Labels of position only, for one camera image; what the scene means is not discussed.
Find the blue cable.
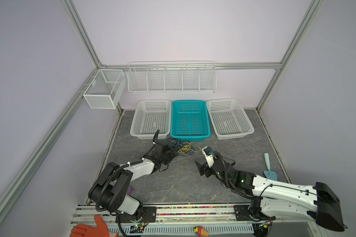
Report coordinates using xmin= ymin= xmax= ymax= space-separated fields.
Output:
xmin=171 ymin=141 xmax=193 ymax=155

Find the black cable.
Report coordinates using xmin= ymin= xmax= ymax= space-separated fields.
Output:
xmin=158 ymin=137 xmax=196 ymax=172

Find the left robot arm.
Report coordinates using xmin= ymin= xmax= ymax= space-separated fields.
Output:
xmin=88 ymin=142 xmax=177 ymax=219

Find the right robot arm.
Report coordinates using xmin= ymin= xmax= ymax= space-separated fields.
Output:
xmin=195 ymin=160 xmax=347 ymax=232

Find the red gloved hand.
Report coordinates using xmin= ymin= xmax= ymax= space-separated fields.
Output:
xmin=70 ymin=215 xmax=119 ymax=237

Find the white plastic basket left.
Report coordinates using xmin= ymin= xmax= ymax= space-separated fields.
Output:
xmin=130 ymin=99 xmax=172 ymax=140

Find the white plastic basket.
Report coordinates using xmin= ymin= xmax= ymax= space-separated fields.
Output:
xmin=206 ymin=98 xmax=255 ymax=140
xmin=130 ymin=99 xmax=172 ymax=140

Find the teal plastic basket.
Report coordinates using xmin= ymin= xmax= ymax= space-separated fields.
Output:
xmin=170 ymin=100 xmax=211 ymax=141

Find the light blue scoop tool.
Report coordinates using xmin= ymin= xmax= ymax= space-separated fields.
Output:
xmin=264 ymin=153 xmax=277 ymax=181

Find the white plastic basket right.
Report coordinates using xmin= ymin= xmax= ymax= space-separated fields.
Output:
xmin=206 ymin=98 xmax=255 ymax=140

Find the red yellow toy figure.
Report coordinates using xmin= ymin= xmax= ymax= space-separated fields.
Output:
xmin=194 ymin=226 xmax=209 ymax=237

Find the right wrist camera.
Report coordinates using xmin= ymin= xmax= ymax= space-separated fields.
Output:
xmin=202 ymin=146 xmax=215 ymax=168

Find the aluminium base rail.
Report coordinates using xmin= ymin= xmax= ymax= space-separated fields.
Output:
xmin=69 ymin=203 xmax=285 ymax=237

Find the white wire wall rack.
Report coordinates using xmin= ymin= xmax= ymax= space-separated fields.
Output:
xmin=128 ymin=61 xmax=217 ymax=93

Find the white mesh wall box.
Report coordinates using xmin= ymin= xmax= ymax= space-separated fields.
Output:
xmin=83 ymin=69 xmax=126 ymax=109

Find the aluminium frame post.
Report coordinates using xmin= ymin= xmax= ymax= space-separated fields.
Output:
xmin=256 ymin=0 xmax=324 ymax=113

